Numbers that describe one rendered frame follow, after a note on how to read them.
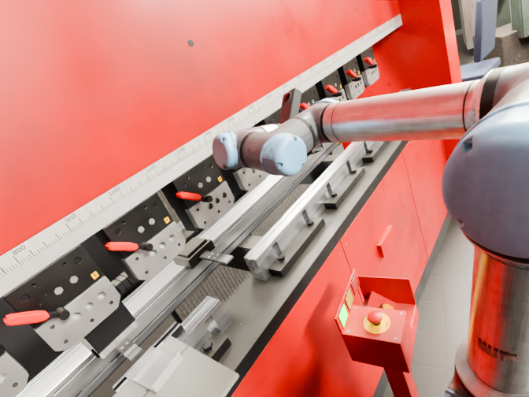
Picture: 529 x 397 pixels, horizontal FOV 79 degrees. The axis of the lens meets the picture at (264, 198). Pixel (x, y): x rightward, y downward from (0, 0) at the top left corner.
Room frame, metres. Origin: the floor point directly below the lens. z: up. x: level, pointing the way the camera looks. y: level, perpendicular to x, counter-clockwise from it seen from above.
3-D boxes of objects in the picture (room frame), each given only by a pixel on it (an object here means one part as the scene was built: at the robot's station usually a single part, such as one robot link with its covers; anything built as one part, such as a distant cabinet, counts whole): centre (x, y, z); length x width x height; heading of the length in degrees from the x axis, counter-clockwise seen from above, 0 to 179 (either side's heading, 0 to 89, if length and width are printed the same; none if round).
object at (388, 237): (1.19, -0.43, 0.58); 0.15 x 0.02 x 0.07; 131
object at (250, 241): (1.31, 0.25, 0.81); 0.64 x 0.08 x 0.14; 41
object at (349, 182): (1.25, -0.35, 0.89); 0.30 x 0.05 x 0.03; 131
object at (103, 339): (0.63, 0.45, 1.13); 0.10 x 0.02 x 0.10; 131
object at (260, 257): (1.47, -0.50, 0.92); 1.68 x 0.06 x 0.10; 131
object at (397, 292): (0.69, -0.16, 0.75); 0.20 x 0.16 x 0.18; 140
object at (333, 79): (1.41, -0.44, 1.26); 0.15 x 0.09 x 0.17; 131
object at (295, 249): (0.99, -0.04, 0.89); 0.30 x 0.05 x 0.03; 131
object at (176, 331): (0.65, 0.43, 0.98); 0.20 x 0.03 x 0.03; 131
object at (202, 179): (0.88, 0.16, 1.26); 0.15 x 0.09 x 0.17; 131
